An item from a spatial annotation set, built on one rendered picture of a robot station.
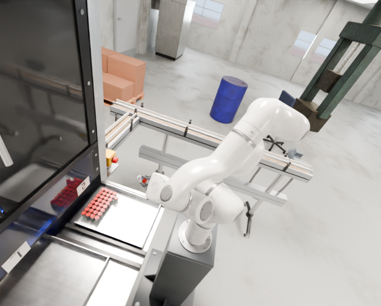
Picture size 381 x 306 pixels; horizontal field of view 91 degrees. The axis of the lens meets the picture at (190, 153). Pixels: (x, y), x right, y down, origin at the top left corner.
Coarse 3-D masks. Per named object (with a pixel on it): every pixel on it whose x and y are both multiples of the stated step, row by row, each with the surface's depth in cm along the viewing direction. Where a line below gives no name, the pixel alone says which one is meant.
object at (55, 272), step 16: (48, 240) 82; (64, 240) 81; (32, 256) 77; (48, 256) 78; (64, 256) 79; (80, 256) 81; (96, 256) 82; (16, 272) 72; (32, 272) 73; (48, 272) 74; (64, 272) 75; (80, 272) 76; (96, 272) 78; (0, 288) 67; (16, 288) 68; (32, 288) 69; (48, 288) 70; (64, 288) 72; (80, 288) 73; (0, 304) 64; (16, 304) 65; (32, 304) 66; (48, 304) 67; (64, 304) 68; (80, 304) 69
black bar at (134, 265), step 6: (60, 234) 83; (66, 240) 82; (72, 240) 83; (84, 246) 82; (90, 246) 83; (102, 252) 82; (108, 252) 83; (114, 258) 82; (120, 258) 82; (126, 264) 82; (132, 264) 82; (138, 264) 82
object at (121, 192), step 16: (128, 192) 108; (112, 208) 101; (128, 208) 103; (144, 208) 105; (80, 224) 87; (96, 224) 92; (112, 224) 94; (128, 224) 96; (144, 224) 98; (128, 240) 90; (144, 240) 89
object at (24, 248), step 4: (24, 244) 66; (20, 248) 64; (24, 248) 66; (28, 248) 68; (16, 252) 63; (20, 252) 65; (24, 252) 67; (12, 256) 62; (16, 256) 64; (8, 260) 61; (12, 260) 63; (16, 260) 65; (4, 264) 60; (8, 264) 62; (12, 264) 63; (4, 268) 61; (8, 268) 62; (8, 272) 63
